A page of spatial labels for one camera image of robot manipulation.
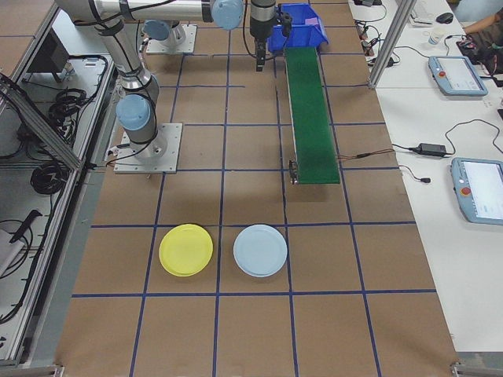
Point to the black power adapter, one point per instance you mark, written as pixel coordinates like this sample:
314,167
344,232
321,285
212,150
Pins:
432,149

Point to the blue plastic storage bin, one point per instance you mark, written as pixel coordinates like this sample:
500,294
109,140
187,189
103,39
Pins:
298,37

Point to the metal corner bracket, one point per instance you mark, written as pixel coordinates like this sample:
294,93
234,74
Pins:
460,369
51,371

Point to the green belt conveyor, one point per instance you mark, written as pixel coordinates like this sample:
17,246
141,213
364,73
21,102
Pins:
312,118

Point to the white square base plate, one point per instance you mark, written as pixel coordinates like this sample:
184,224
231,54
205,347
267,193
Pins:
171,141
188,37

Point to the aluminium profile post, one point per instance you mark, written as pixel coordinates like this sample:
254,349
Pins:
387,43

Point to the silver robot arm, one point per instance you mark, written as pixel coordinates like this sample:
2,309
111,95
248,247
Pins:
131,74
155,28

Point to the light blue teach pendant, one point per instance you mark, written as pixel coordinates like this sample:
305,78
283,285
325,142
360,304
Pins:
457,74
481,192

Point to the white foam pad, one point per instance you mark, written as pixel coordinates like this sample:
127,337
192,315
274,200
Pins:
312,20

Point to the yellow plastic plate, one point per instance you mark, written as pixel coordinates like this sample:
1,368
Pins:
186,249

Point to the light blue plastic plate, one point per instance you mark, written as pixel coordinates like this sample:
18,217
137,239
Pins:
260,251

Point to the metal bar frame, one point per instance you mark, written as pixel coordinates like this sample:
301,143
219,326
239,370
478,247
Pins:
47,135

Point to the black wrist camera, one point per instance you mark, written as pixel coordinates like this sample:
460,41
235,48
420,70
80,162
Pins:
286,24

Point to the person forearm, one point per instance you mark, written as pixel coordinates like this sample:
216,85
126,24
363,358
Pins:
483,24

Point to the black computer mouse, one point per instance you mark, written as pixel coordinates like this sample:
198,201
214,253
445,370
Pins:
445,17

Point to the black control box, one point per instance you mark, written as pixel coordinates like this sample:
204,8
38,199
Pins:
47,59

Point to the white side table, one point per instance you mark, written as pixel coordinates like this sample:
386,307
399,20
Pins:
432,235

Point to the white desktop device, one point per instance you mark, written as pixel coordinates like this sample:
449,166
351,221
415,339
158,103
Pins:
420,15

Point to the person in dark clothes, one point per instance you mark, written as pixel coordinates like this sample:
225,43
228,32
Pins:
489,51

